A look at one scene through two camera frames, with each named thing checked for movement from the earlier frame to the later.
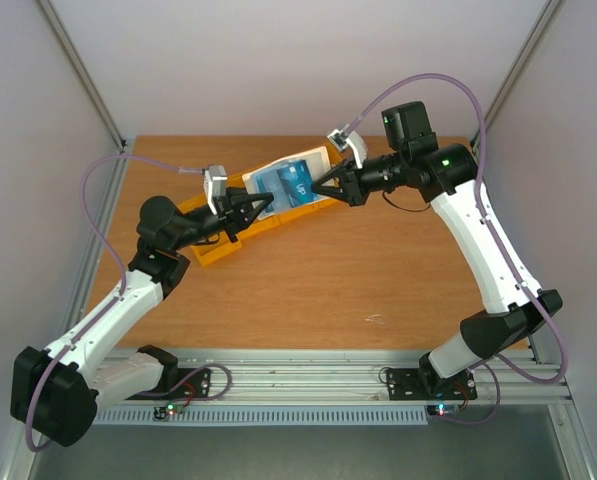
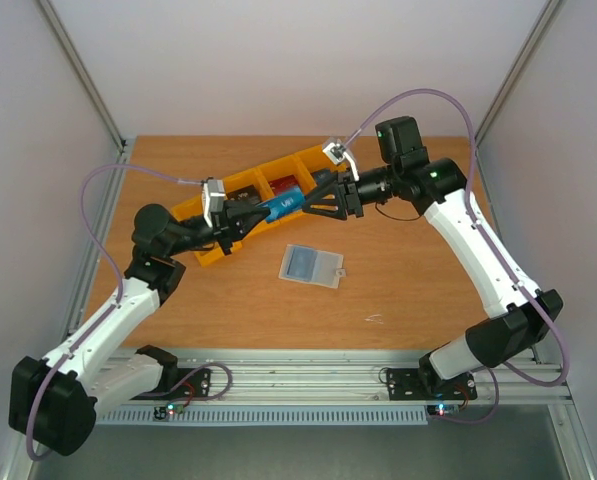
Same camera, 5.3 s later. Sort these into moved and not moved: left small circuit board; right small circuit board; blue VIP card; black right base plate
Moved: blue VIP card
Not moved: left small circuit board; right small circuit board; black right base plate
